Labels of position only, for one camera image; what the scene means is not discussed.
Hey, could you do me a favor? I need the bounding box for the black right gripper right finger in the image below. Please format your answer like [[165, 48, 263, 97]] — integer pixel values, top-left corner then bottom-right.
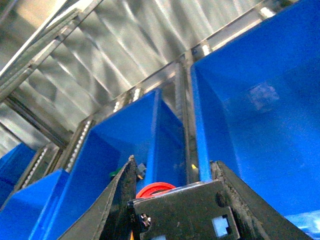
[[209, 160, 311, 240]]

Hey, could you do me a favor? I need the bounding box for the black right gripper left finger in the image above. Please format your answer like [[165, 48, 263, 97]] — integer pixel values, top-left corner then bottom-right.
[[59, 155, 137, 240]]

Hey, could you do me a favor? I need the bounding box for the red mushroom push button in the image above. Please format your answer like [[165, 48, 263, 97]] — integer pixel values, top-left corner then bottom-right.
[[127, 179, 241, 240]]

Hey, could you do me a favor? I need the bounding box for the blue bin with buttons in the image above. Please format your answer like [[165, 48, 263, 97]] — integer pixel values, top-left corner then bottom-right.
[[30, 88, 186, 240]]

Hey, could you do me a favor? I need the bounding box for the green lying push button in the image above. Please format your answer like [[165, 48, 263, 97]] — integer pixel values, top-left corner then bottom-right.
[[109, 167, 122, 181]]

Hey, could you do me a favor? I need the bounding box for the blue lower bin far left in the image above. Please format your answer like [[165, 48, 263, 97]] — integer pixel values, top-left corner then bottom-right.
[[0, 143, 70, 240]]

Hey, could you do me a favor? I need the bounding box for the blue centre bin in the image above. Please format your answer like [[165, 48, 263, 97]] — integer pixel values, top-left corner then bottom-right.
[[191, 0, 320, 238]]

